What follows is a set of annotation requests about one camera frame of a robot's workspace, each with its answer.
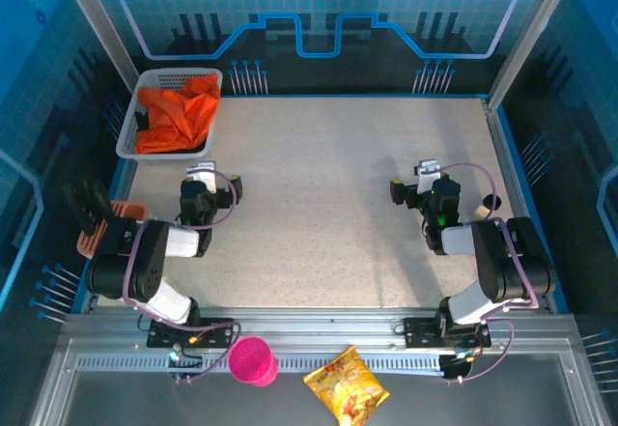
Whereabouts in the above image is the orange t-shirt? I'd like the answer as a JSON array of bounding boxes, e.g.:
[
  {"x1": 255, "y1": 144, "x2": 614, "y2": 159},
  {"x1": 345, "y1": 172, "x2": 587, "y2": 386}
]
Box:
[{"x1": 134, "y1": 71, "x2": 222, "y2": 156}]

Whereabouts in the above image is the small beige black-capped bottle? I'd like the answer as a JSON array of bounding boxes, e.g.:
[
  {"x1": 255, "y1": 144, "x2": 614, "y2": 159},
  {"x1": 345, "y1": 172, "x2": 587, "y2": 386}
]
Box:
[{"x1": 475, "y1": 193, "x2": 502, "y2": 219}]

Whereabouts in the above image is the orange beige desk organizer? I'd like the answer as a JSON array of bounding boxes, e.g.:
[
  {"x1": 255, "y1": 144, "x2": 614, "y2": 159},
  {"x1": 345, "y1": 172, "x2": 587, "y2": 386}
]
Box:
[{"x1": 76, "y1": 200, "x2": 150, "y2": 259}]

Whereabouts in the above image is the black remote control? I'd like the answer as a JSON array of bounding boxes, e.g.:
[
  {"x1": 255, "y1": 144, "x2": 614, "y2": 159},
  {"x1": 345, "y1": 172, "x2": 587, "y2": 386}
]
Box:
[
  {"x1": 64, "y1": 182, "x2": 96, "y2": 238},
  {"x1": 91, "y1": 178, "x2": 116, "y2": 227},
  {"x1": 78, "y1": 178, "x2": 105, "y2": 234}
]

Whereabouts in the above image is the white plastic basket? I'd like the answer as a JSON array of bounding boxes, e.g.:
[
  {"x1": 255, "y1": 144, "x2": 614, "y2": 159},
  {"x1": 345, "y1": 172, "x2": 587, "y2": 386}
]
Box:
[{"x1": 115, "y1": 67, "x2": 224, "y2": 162}]

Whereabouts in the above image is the black t-shirt blue print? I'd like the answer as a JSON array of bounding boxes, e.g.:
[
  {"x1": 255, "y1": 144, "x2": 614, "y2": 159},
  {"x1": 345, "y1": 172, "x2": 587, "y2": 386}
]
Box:
[{"x1": 133, "y1": 110, "x2": 210, "y2": 152}]

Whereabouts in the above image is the pink plastic cup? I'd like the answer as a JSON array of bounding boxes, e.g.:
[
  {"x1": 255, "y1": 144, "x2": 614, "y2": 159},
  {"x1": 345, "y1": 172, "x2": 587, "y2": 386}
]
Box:
[{"x1": 227, "y1": 334, "x2": 280, "y2": 387}]

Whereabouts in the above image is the yellow chips bag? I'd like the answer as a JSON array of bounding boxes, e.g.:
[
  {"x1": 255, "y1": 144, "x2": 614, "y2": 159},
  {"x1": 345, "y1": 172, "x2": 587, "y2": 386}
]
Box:
[{"x1": 302, "y1": 345, "x2": 391, "y2": 426}]

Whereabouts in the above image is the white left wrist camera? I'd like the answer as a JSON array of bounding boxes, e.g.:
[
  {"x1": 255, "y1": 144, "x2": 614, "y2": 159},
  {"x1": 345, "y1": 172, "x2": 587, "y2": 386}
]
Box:
[{"x1": 186, "y1": 161, "x2": 217, "y2": 194}]

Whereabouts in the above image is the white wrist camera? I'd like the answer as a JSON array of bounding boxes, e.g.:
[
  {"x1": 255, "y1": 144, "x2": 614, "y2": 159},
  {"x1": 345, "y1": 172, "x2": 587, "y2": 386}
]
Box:
[
  {"x1": 186, "y1": 161, "x2": 217, "y2": 194},
  {"x1": 412, "y1": 158, "x2": 443, "y2": 194}
]

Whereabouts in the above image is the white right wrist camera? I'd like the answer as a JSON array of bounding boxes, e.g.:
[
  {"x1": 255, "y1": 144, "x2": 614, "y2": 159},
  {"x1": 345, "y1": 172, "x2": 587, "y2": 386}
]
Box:
[{"x1": 412, "y1": 158, "x2": 443, "y2": 194}]

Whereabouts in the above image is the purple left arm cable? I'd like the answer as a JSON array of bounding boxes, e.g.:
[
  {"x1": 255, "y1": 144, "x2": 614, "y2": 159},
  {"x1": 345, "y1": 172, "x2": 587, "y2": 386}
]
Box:
[{"x1": 123, "y1": 168, "x2": 239, "y2": 312}]

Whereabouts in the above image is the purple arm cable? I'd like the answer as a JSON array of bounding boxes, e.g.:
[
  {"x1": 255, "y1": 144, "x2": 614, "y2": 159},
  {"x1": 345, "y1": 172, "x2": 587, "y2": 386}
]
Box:
[
  {"x1": 123, "y1": 168, "x2": 239, "y2": 312},
  {"x1": 437, "y1": 162, "x2": 540, "y2": 312}
]

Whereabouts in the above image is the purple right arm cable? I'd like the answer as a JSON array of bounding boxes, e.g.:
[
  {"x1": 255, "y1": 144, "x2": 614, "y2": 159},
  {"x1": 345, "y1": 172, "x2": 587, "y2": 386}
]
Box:
[{"x1": 437, "y1": 162, "x2": 540, "y2": 312}]

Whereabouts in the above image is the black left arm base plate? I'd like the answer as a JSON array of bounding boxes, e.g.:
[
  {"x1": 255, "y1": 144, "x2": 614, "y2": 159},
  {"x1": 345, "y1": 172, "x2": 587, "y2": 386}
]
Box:
[{"x1": 146, "y1": 317, "x2": 237, "y2": 350}]

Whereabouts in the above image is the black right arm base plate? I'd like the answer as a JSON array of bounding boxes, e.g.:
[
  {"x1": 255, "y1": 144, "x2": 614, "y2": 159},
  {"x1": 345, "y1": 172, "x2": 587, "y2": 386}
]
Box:
[{"x1": 402, "y1": 317, "x2": 492, "y2": 350}]

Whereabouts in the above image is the aluminium front frame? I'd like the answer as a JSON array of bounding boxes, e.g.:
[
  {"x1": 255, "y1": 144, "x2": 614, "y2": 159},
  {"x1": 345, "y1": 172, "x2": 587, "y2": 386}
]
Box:
[{"x1": 28, "y1": 305, "x2": 614, "y2": 426}]

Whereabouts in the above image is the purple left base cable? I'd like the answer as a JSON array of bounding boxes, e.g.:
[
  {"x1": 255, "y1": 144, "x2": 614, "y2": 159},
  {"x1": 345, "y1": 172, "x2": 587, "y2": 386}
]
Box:
[{"x1": 183, "y1": 319, "x2": 242, "y2": 384}]

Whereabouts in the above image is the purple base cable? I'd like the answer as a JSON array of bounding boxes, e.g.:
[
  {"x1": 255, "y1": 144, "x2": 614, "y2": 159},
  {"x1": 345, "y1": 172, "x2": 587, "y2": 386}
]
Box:
[
  {"x1": 446, "y1": 318, "x2": 516, "y2": 386},
  {"x1": 183, "y1": 319, "x2": 242, "y2": 384}
]

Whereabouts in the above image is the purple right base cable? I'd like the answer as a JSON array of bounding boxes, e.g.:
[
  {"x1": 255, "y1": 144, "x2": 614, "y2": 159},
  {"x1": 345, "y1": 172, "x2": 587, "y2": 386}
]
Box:
[{"x1": 446, "y1": 318, "x2": 516, "y2": 386}]

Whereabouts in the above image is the aluminium frame post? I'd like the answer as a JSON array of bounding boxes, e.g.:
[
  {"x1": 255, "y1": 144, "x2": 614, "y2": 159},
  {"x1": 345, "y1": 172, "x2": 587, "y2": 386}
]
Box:
[
  {"x1": 486, "y1": 0, "x2": 583, "y2": 110},
  {"x1": 52, "y1": 0, "x2": 142, "y2": 93}
]

